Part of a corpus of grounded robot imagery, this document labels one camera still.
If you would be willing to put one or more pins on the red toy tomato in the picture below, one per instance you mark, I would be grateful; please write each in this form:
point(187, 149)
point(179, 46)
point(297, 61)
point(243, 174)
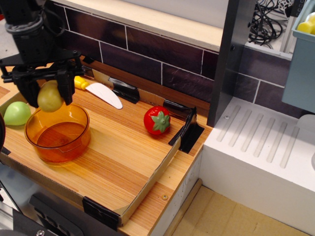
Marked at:
point(157, 120)

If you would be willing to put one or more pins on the white drainboard sink counter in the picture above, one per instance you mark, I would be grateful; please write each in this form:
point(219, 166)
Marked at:
point(264, 160)

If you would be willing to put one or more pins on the green toy pear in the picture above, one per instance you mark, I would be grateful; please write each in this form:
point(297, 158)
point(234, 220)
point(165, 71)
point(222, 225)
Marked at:
point(17, 113)

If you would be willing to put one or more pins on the grey blue plastic bin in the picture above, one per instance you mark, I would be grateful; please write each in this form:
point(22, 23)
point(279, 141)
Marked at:
point(299, 90)

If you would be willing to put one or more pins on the cardboard fence with black tape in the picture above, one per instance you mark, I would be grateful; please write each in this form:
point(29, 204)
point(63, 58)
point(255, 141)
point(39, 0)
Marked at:
point(124, 169)

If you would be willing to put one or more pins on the yellow toy in bin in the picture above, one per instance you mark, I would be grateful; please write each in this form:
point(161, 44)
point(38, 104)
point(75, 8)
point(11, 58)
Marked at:
point(308, 26)

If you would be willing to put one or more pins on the dark grey cabinet post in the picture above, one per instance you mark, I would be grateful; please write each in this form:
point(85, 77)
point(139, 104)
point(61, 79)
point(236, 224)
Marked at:
point(235, 34)

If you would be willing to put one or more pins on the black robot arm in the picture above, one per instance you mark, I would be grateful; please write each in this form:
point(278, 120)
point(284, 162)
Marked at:
point(18, 12)

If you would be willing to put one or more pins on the yellow handled white toy knife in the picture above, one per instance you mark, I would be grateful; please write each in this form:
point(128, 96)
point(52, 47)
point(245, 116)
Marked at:
point(99, 90)

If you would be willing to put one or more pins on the orange transparent plastic pot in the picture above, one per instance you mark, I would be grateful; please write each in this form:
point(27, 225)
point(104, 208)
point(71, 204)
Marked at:
point(60, 136)

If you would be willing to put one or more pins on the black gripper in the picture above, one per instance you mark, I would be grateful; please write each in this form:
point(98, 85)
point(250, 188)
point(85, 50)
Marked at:
point(36, 46)

